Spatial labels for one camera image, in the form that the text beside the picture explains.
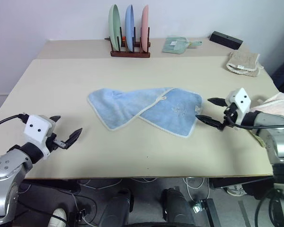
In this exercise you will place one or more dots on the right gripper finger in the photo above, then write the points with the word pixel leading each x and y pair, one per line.
pixel 209 121
pixel 218 101

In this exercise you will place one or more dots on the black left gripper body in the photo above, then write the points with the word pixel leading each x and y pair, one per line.
pixel 52 143

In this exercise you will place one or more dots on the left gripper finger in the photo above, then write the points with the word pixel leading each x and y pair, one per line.
pixel 55 117
pixel 73 137

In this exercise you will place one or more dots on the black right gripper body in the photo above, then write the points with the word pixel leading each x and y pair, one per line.
pixel 230 113

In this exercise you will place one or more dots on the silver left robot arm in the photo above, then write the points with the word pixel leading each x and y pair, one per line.
pixel 4 165

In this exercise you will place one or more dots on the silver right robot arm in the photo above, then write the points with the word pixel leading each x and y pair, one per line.
pixel 278 137

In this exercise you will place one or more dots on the beige cloth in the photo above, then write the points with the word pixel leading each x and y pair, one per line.
pixel 243 62

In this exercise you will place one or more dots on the pink white cloth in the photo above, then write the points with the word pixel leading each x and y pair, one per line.
pixel 278 104

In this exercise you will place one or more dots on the light blue towel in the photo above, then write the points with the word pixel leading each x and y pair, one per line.
pixel 142 108

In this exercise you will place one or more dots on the green cloth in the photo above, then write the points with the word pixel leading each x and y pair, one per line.
pixel 175 45

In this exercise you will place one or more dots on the black rectangular box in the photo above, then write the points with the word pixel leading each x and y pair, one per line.
pixel 226 40

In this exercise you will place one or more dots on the white shoe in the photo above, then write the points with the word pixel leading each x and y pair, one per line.
pixel 58 216
pixel 236 189

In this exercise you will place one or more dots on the dark rounded shape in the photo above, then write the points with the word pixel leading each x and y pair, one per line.
pixel 116 210
pixel 177 208

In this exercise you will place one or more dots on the black metal floor stand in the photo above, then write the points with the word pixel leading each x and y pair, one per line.
pixel 209 212

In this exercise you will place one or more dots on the brown wooden plate rack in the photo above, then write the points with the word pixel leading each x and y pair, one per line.
pixel 130 54

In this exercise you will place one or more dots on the pink plate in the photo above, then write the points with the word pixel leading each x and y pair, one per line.
pixel 144 26

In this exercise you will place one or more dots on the green plate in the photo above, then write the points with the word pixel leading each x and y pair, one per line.
pixel 114 26

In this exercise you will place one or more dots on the blue plate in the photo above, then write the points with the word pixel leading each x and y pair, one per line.
pixel 129 26

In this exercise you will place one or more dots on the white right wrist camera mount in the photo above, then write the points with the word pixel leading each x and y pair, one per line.
pixel 242 100

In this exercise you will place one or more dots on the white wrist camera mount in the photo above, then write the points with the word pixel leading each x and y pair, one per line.
pixel 242 100
pixel 36 128

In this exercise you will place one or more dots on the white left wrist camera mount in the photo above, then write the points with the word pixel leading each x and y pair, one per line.
pixel 36 128

